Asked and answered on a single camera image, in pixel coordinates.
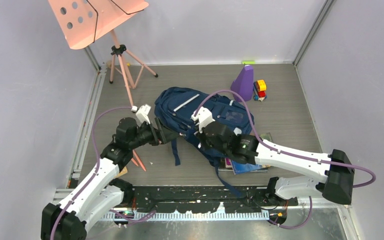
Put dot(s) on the orange pen right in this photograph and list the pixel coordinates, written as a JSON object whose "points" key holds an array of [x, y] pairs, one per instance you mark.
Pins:
{"points": [[138, 161]]}

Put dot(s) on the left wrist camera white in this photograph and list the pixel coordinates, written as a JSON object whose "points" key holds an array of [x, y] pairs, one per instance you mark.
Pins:
{"points": [[142, 113]]}

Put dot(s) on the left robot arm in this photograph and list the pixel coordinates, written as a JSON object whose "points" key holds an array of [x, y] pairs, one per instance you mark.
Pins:
{"points": [[101, 190]]}

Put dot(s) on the Animal Farm book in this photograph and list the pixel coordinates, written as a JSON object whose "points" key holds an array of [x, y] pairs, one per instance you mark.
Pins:
{"points": [[246, 168]]}

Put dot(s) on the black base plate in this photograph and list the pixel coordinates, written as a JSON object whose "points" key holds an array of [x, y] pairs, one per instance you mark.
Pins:
{"points": [[199, 199]]}

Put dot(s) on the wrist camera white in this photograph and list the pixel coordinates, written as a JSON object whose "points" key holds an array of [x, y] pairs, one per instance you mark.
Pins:
{"points": [[142, 113], [202, 117]]}

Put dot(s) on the purple metronome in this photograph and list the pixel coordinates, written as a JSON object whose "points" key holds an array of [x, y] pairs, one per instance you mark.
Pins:
{"points": [[243, 84]]}

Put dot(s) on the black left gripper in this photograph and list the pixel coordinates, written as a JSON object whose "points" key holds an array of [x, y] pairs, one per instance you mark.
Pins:
{"points": [[165, 134]]}

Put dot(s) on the toy block car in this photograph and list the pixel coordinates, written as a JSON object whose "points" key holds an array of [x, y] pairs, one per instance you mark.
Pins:
{"points": [[259, 88]]}

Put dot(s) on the navy blue backpack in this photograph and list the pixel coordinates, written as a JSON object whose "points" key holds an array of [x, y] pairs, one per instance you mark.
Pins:
{"points": [[188, 111]]}

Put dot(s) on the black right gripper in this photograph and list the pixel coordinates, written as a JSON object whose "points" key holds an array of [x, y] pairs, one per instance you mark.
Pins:
{"points": [[201, 140]]}

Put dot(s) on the orange spiral notepad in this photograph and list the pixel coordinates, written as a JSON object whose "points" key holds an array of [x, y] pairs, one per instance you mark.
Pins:
{"points": [[122, 172]]}

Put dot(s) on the pink music stand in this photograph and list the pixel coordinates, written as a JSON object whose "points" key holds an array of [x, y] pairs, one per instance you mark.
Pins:
{"points": [[85, 21]]}

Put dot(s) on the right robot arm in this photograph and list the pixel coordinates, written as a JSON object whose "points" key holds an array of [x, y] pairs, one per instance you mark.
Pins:
{"points": [[327, 175]]}

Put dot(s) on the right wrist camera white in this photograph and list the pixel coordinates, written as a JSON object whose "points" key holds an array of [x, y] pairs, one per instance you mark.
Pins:
{"points": [[202, 117]]}

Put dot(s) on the purple cover book bottom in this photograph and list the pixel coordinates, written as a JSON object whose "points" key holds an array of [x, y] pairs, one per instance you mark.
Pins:
{"points": [[225, 165]]}

